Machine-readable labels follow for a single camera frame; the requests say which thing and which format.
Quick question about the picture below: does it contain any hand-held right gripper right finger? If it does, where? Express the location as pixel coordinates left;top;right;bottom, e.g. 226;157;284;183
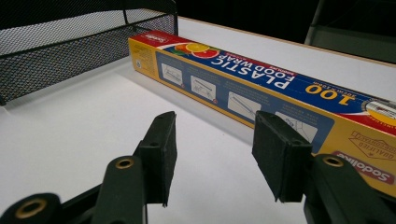
251;110;396;224

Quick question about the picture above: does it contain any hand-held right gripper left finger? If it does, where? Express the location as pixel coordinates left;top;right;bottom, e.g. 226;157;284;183
92;110;178;224

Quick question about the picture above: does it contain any long plastic wrap box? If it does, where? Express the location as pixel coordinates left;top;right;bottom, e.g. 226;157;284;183
128;30;396;199

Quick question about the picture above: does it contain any black mesh basket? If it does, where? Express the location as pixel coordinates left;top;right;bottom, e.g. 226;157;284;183
0;0;179;106

